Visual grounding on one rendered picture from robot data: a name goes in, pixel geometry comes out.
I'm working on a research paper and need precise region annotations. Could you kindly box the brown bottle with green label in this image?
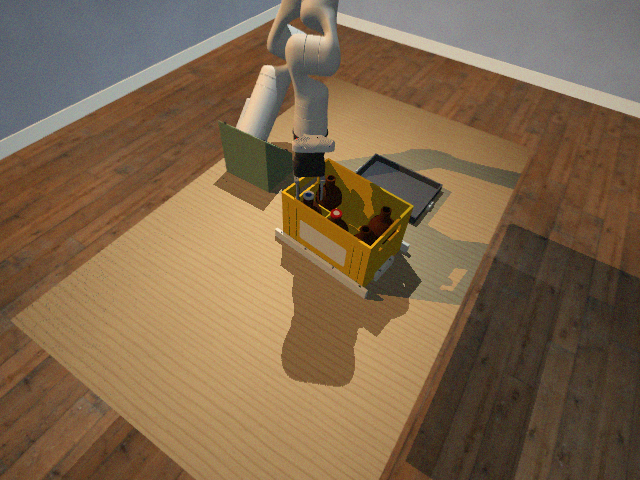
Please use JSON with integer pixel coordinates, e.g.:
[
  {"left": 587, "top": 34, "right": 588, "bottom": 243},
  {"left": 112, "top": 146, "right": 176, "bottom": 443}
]
[{"left": 328, "top": 209, "right": 349, "bottom": 232}]

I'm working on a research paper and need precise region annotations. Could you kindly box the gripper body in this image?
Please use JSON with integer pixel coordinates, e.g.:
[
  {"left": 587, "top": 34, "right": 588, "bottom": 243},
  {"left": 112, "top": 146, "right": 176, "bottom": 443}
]
[{"left": 292, "top": 113, "right": 335, "bottom": 177}]

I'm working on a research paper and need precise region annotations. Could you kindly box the yellow crate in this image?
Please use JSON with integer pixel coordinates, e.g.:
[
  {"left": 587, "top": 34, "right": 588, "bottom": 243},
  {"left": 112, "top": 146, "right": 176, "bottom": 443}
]
[{"left": 282, "top": 158, "right": 414, "bottom": 288}]

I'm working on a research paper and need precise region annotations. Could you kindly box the brown glass bottle with white label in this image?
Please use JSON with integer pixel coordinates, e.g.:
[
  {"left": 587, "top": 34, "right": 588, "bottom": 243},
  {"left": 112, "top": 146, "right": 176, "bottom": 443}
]
[{"left": 301, "top": 191, "right": 322, "bottom": 215}]

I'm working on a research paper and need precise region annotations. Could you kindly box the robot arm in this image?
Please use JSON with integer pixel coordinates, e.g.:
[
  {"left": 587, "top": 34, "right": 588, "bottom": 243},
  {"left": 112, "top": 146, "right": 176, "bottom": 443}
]
[{"left": 236, "top": 0, "right": 341, "bottom": 142}]

